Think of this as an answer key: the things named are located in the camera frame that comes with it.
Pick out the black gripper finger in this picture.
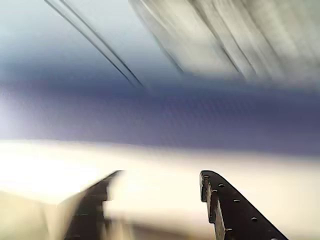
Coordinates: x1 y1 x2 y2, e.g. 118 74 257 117
199 169 290 240
63 169 126 240

